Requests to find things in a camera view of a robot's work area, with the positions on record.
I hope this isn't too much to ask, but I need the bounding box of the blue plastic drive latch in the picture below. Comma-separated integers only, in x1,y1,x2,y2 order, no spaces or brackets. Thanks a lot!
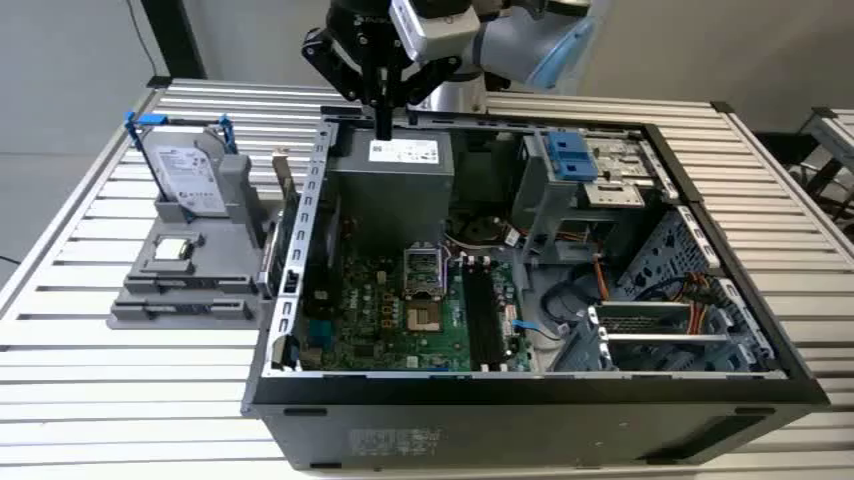
543,130,589,182

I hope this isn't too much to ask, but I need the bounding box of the orange yellow wire bundle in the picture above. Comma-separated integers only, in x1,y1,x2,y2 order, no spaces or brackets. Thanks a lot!
673,272,715,336

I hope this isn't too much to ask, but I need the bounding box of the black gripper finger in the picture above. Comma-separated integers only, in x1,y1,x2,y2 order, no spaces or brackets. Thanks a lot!
384,57,462,140
300,30,386,140

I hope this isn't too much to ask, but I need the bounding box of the green graphics card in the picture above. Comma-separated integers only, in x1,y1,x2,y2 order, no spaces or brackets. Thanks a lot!
256,144,302,301

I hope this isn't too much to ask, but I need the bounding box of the silver CPU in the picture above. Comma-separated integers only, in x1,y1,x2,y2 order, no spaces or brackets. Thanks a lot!
151,238,192,261

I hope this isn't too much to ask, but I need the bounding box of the hard disk in blue carrier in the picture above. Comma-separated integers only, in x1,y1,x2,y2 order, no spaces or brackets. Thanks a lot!
123,112,240,221

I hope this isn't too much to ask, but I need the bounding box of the black open PC case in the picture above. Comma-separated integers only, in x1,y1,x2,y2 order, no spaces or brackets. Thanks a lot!
239,104,833,474

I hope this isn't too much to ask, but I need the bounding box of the grey parts rack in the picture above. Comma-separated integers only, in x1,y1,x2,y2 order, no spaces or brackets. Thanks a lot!
106,153,275,331

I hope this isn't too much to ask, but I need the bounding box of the black upright post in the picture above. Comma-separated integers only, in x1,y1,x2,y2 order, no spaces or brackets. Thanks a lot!
136,0,208,81

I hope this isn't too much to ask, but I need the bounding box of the grey metal disk bay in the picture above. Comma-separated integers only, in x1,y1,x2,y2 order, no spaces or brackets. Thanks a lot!
553,299,775,374

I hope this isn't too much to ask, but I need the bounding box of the black looped cable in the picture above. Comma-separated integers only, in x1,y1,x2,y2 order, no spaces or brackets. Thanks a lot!
541,277,595,326

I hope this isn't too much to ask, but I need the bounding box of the metal slat side table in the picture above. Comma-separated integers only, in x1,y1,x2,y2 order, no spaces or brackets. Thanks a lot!
797,106,854,169

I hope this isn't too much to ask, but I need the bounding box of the black RAM slot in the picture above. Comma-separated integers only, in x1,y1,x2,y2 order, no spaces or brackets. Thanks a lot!
479,255,509,372
462,255,487,372

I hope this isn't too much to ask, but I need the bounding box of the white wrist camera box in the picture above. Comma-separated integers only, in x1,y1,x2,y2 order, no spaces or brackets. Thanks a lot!
388,0,482,64

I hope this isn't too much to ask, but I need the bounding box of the grey metal drive cage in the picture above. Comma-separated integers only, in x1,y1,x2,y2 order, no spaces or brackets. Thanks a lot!
513,127,662,262

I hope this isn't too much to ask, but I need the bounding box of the single orange wire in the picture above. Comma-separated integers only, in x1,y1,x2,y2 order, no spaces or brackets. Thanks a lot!
591,253,610,302

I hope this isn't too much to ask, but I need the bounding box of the round CPU cooler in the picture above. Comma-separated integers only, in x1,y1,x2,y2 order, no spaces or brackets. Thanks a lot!
446,212,510,249

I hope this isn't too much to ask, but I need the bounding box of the grey power supply unit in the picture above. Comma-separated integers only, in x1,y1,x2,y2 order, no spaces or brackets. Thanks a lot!
326,127,456,251

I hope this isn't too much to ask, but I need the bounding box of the blue flat data cable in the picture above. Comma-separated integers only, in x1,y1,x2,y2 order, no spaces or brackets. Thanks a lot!
510,317,569,341

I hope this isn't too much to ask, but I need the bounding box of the CPU socket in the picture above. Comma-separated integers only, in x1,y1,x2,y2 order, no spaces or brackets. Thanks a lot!
403,298,443,337

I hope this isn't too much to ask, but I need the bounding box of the green motherboard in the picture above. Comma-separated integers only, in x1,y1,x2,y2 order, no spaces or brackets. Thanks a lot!
296,244,535,374

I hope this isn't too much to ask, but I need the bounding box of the metal socket cover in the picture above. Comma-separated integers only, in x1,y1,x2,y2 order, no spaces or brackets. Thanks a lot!
403,242,446,300

